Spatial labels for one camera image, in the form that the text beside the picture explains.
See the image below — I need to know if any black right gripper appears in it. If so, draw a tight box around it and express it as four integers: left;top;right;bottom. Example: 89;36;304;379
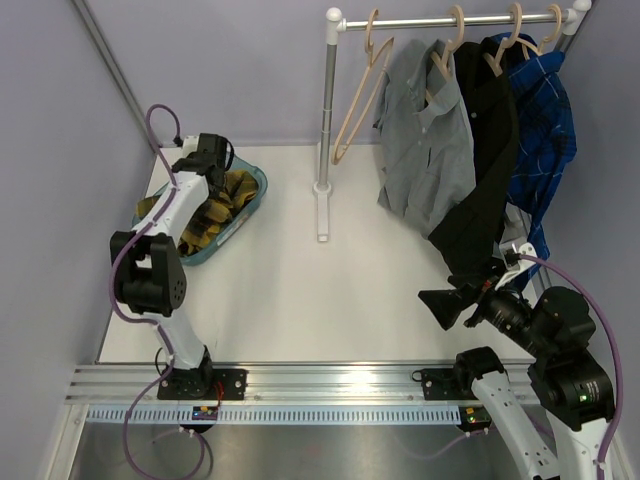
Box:
419;259;553;358

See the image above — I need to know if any yellow plaid shirt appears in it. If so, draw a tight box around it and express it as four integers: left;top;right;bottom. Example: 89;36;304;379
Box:
135;168;262;256

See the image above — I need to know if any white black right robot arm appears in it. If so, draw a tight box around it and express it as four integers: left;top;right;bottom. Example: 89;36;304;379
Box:
413;279;615;479

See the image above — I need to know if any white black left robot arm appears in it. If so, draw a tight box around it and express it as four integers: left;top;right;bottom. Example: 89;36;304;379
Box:
110;134;235;400

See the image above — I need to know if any black shirt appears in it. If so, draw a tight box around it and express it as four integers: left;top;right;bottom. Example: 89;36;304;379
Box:
428;37;519;275

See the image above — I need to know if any grey shirt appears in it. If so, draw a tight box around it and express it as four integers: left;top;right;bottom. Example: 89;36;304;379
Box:
374;39;476;237

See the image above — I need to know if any blue plaid shirt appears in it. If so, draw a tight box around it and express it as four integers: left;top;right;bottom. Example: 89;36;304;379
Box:
503;33;577;260

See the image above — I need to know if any wooden hanger of grey shirt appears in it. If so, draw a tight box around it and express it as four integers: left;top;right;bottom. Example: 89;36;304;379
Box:
430;4;465;85

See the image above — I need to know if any wooden hanger of black shirt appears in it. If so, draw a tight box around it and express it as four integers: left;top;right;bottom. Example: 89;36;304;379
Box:
483;2;523;77

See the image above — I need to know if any wooden hanger of blue shirt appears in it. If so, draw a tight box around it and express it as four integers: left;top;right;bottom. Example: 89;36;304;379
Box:
516;3;563;60

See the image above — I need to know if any teal plastic tub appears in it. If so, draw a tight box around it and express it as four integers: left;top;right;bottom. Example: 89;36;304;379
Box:
132;152;267;268

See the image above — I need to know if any white metal clothes rack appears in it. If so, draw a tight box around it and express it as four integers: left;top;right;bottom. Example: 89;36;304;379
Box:
312;0;593;301

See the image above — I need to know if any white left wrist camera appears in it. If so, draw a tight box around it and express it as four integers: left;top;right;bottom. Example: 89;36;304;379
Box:
182;135;199;156

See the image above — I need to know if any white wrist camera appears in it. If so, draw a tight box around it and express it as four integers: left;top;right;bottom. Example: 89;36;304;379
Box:
182;135;199;156
495;242;537;290

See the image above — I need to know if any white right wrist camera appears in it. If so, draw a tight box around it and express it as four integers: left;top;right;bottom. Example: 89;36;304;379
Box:
495;242;537;290

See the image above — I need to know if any purple cable under right base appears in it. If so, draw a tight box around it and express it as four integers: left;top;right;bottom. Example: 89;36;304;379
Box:
399;424;501;461

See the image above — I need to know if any aluminium mounting rail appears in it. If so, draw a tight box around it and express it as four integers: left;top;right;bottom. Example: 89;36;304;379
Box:
64;362;609;404

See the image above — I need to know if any white slotted cable duct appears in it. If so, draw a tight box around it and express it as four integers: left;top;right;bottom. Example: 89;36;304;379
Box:
87;404;462;426

